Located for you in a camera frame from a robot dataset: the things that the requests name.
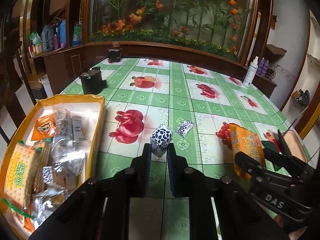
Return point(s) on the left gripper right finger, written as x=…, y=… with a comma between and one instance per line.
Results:
x=190, y=183

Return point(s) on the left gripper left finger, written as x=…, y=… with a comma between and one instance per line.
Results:
x=126, y=184

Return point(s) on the blue white patterned candy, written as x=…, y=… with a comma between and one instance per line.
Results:
x=184, y=128

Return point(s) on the orange soda cracker bag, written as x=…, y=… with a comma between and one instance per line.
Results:
x=243, y=140

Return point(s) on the green yellow Weidan cracker pack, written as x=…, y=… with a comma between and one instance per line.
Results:
x=24, y=174

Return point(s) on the person hand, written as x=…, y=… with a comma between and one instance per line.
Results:
x=294, y=145

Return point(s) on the silver foil snack bag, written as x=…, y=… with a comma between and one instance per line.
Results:
x=66, y=159

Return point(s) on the green fruit pattern tablecloth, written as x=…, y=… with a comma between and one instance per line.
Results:
x=142, y=94

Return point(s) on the yellow snack storage box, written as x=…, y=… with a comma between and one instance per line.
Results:
x=92, y=110

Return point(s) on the small orange snack packet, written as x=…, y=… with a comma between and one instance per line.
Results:
x=44, y=127

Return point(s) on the black round canister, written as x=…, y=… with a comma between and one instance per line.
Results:
x=92, y=81

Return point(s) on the red orange cracker pack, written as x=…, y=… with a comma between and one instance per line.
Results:
x=23, y=220

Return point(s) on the white spray bottle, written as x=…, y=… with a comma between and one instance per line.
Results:
x=251, y=72

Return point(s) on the purple bottles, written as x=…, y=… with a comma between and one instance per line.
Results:
x=263, y=66

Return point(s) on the small black jar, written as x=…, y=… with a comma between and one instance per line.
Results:
x=114, y=53

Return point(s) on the white bucket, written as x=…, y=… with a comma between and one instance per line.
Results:
x=46, y=84

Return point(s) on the grey water jug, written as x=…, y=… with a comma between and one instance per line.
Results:
x=47, y=39

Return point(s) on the blue water bottle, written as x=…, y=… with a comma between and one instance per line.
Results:
x=62, y=33

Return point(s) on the flower painted glass panel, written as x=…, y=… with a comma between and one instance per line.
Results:
x=215, y=26

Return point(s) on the dark wooden shelf cabinet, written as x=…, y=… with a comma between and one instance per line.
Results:
x=62, y=65

